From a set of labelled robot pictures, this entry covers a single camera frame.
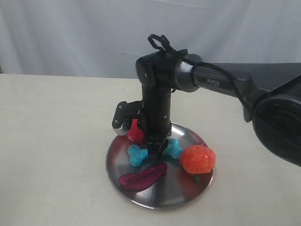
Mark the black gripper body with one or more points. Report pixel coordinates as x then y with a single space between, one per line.
156 108

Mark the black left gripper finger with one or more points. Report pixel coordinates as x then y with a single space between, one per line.
153 147

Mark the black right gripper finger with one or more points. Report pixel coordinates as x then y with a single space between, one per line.
164 147

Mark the teal toy bone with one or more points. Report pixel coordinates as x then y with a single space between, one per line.
138 155

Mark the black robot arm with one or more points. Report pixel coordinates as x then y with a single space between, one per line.
270 95

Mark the red toy apple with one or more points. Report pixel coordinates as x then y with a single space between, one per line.
135 134

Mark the orange toy strawberry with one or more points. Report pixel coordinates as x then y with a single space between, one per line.
197 160

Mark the purple toy sweet potato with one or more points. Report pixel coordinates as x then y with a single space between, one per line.
142 180

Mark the round stainless steel plate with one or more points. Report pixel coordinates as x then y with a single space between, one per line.
173 189

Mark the white backdrop cloth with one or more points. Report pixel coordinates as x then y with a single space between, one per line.
104 38

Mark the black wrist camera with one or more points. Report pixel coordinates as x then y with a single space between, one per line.
124 114

